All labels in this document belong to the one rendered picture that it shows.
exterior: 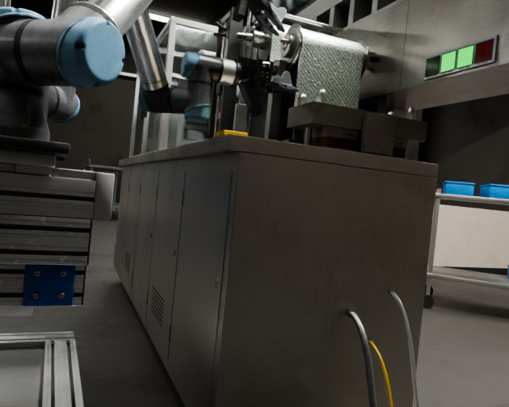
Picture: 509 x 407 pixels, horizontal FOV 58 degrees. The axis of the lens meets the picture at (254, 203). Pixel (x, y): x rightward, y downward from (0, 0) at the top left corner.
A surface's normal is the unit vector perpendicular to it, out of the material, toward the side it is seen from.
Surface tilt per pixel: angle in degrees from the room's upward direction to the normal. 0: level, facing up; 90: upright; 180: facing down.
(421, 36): 90
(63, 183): 90
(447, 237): 90
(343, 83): 90
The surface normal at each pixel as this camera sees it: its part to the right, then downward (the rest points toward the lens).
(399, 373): 0.38, 0.06
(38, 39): -0.29, -0.11
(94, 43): 0.91, 0.20
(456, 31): -0.92, -0.08
